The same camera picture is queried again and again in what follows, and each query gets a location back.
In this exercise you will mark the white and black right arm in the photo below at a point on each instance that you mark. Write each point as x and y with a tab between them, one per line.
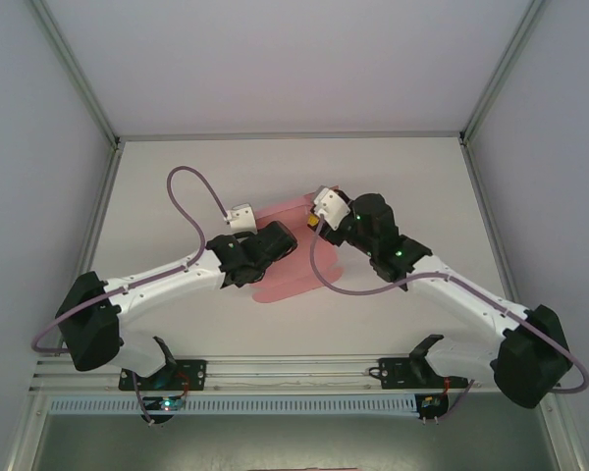
530	358

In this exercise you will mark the aluminium side table rail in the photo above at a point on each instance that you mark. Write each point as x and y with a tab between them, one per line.
491	221
97	221

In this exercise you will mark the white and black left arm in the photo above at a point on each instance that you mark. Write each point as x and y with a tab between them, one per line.
93	324

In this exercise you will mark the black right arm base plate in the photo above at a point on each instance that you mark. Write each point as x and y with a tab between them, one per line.
392	375

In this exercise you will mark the pink paper box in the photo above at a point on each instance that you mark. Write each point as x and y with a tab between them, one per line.
294	275

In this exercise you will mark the aluminium upright frame post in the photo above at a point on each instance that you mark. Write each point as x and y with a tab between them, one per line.
78	73
500	73

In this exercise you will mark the grey metal panel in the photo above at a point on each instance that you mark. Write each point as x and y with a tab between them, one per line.
294	441

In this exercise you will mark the small circuit board green light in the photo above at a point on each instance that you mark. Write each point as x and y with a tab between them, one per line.
169	404

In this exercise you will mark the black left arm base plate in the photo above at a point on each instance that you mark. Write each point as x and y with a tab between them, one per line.
196	373

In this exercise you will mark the short aluminium table rail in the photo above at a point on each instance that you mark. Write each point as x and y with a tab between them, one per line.
289	135

